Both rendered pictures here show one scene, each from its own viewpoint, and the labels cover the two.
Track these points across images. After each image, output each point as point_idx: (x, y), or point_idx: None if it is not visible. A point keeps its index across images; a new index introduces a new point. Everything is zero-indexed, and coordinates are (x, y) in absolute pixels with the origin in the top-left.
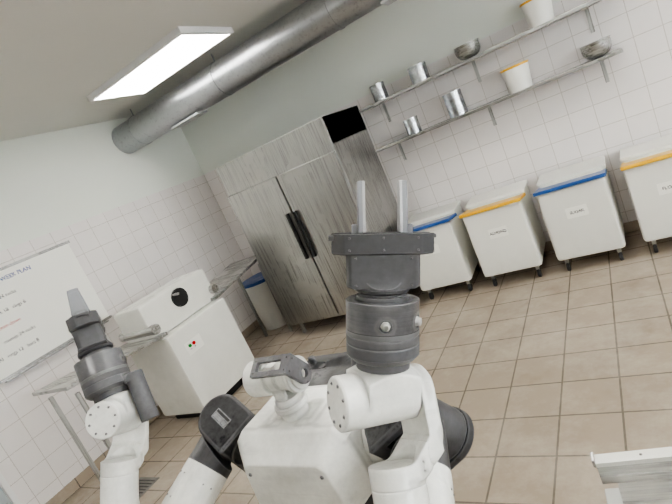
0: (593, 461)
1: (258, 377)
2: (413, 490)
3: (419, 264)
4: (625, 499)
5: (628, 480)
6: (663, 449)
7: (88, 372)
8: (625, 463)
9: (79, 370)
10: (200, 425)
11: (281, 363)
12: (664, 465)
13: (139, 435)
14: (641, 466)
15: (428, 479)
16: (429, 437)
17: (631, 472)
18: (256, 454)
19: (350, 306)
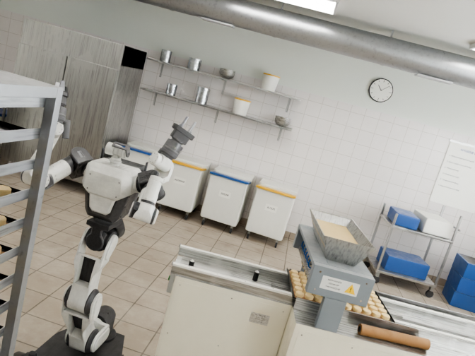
0: (179, 244)
1: (114, 146)
2: (160, 183)
3: (188, 140)
4: (182, 258)
5: (186, 256)
6: (202, 250)
7: None
8: (189, 249)
9: None
10: (71, 152)
11: (125, 146)
12: (199, 254)
13: (54, 141)
14: (193, 252)
15: None
16: (167, 176)
17: (189, 253)
18: (97, 168)
19: (169, 140)
